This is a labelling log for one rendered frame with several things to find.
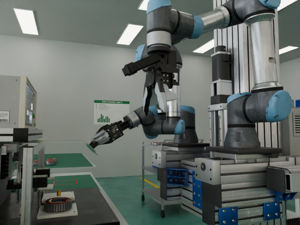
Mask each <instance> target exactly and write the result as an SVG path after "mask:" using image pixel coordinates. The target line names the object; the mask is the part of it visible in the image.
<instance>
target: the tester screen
mask: <svg viewBox="0 0 300 225"><path fill-rule="evenodd" d="M30 102H31V103H32V104H33V92H32V91H31V89H30V88H29V87H28V85H27V88H26V112H25V116H26V117H28V118H29V116H27V110H28V111H29V112H31V113H32V110H31V109H30ZM25 123H27V124H32V123H30V122H29V121H25Z"/></svg>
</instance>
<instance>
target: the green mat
mask: <svg viewBox="0 0 300 225"><path fill-rule="evenodd" d="M13 179H14V182H16V181H17V179H16V178H13ZM76 180H77V183H76ZM54 181H55V182H54ZM53 182H54V185H53V189H47V190H45V191H50V190H64V189H77V188H98V189H99V187H98V186H97V184H96V183H95V181H94V179H93V178H92V177H91V175H66V176H55V178H54V179H48V184H53ZM99 190H100V189H99ZM12 193H17V189H16V191H14V192H12Z"/></svg>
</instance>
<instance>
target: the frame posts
mask: <svg viewBox="0 0 300 225"><path fill-rule="evenodd" d="M33 150H34V146H21V147H19V154H18V161H19V162H20V161H21V162H23V168H22V179H21V180H22V193H21V225H31V216H32V189H33ZM44 150H45V143H43V144H42V149H41V150H39V152H38V168H44ZM0 171H1V146H0Z"/></svg>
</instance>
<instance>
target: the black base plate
mask: <svg viewBox="0 0 300 225"><path fill-rule="evenodd" d="M57 191H58V190H50V191H44V193H56V192H57ZM60 191H61V192H74V196H75V200H73V201H72V203H76V207H77V212H78V215H77V216H68V217H55V218H46V219H37V215H38V211H39V210H38V208H39V192H33V200H32V216H31V225H120V221H119V220H118V218H117V216H116V215H115V213H114V212H113V210H112V209H111V207H110V206H109V204H108V203H107V201H106V199H105V198H104V197H103V195H102V194H101V192H100V190H99V189H98V188H97V187H91V188H77V189H64V190H60ZM17 199H18V193H10V194H9V196H8V197H7V198H6V199H5V201H4V202H3V203H2V204H1V205H0V225H21V218H15V219H11V205H12V203H13V202H14V200H17Z"/></svg>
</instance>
